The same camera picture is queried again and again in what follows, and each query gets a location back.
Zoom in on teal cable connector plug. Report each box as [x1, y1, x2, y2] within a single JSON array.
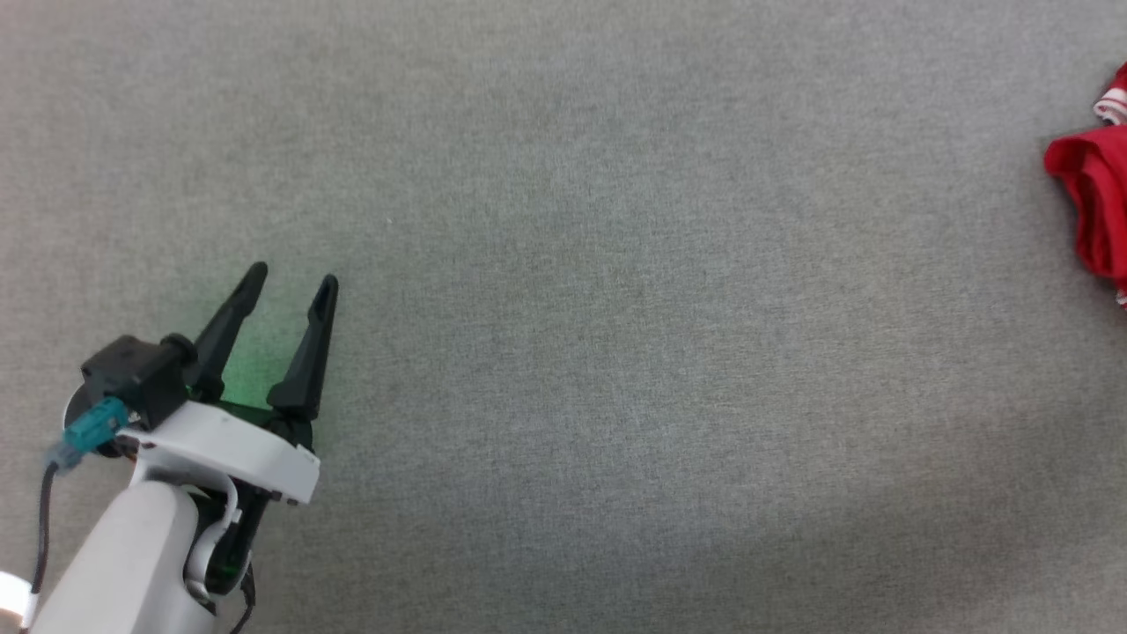
[[48, 396, 131, 469]]

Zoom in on red white-trimmed garment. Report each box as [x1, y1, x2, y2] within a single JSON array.
[[1043, 62, 1127, 309]]

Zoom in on white cable label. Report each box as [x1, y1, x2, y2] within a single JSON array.
[[0, 572, 38, 628]]

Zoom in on thin black camera cable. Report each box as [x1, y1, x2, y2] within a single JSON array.
[[32, 462, 59, 600]]

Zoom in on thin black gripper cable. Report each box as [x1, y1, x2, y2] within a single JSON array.
[[231, 564, 258, 634]]

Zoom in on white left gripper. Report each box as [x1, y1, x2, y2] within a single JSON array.
[[119, 262, 340, 601]]

